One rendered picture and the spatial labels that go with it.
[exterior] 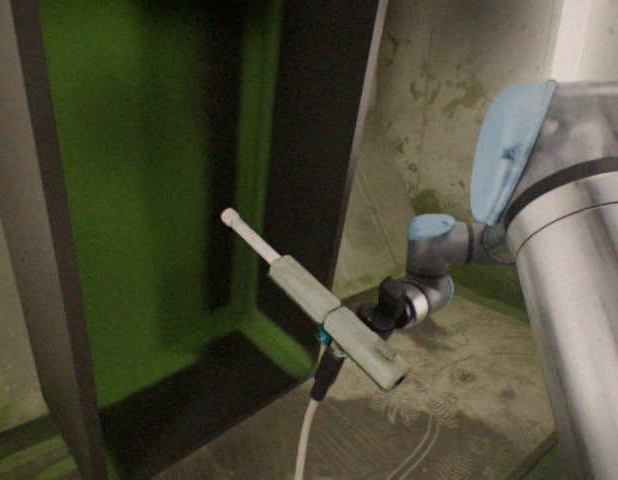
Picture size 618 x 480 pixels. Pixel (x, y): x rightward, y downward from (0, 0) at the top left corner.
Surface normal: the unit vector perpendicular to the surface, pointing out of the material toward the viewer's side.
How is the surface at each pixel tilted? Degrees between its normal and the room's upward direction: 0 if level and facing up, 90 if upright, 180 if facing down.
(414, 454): 0
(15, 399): 57
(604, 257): 46
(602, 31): 90
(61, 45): 102
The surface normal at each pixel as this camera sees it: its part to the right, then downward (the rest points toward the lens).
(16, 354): 0.51, -0.28
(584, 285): -0.80, -0.37
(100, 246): 0.68, 0.44
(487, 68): -0.79, 0.22
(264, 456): -0.01, -0.94
